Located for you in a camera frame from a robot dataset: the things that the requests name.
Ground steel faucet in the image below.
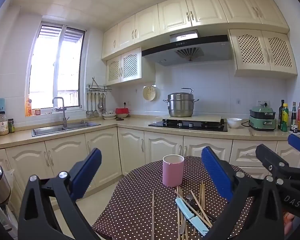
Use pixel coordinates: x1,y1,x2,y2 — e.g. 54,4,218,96
52,96,69,129

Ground jar with blue cap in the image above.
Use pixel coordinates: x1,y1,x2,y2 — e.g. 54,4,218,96
0,98,9,136

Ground lower kitchen cabinets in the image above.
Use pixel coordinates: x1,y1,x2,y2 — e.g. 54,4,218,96
0,126,300,221

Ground small dark jar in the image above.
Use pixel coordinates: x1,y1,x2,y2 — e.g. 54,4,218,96
8,119,15,133

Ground steel kitchen sink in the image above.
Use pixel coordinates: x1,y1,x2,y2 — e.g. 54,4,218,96
32,121,101,137

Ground stainless steel steamer pot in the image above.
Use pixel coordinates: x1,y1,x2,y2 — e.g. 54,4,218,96
163,87,199,118

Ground light blue handled knife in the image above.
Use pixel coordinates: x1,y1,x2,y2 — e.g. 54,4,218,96
175,198,209,236

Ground window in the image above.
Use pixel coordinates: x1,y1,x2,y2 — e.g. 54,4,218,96
27,22,86,110

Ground green electric cooker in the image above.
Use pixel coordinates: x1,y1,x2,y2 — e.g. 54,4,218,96
249,105,277,131

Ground round cream strainer plate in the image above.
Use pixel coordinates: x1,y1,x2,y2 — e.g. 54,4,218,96
142,85,157,101

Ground person right hand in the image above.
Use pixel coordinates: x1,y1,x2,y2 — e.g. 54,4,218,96
283,212,300,237

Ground dark metal spork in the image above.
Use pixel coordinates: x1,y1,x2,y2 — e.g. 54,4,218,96
186,194,216,223

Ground red container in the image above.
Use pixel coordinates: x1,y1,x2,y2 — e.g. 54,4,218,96
115,108,129,118

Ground dark soy sauce bottle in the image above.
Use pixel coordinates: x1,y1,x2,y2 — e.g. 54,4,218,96
290,101,297,132

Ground lone wooden chopstick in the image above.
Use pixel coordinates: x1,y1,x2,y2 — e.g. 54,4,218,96
151,189,155,240

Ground brown polka dot tablecloth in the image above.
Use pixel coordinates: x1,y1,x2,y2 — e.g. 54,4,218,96
92,156,227,239

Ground pink utensil holder cup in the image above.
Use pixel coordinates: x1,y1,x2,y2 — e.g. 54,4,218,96
162,154,185,187

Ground green yellow bottle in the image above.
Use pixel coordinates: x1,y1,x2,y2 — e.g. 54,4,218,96
281,103,289,132

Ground wall utensil rack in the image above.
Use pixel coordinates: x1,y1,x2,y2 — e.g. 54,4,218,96
85,77,112,118

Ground white ceramic bowl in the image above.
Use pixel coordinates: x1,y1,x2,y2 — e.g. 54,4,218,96
226,118,243,129

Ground dark oil bottle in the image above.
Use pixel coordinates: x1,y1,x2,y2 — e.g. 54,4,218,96
277,99,285,130

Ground lattice cabinet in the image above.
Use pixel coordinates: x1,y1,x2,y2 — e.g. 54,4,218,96
228,29,298,79
106,48,155,86

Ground right lattice cabinet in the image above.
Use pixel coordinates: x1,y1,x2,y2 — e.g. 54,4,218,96
228,29,298,79

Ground metal spoon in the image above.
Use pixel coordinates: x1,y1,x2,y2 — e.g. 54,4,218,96
178,215,186,235

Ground left lattice cabinet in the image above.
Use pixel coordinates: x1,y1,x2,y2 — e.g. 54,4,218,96
106,48,155,86

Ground black gas stove top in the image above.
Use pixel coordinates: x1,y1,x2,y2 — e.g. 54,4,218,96
149,119,228,132

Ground range hood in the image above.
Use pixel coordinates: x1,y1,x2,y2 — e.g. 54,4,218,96
142,32,231,67

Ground orange bottle on sill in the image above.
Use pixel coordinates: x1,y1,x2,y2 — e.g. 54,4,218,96
25,97,32,116

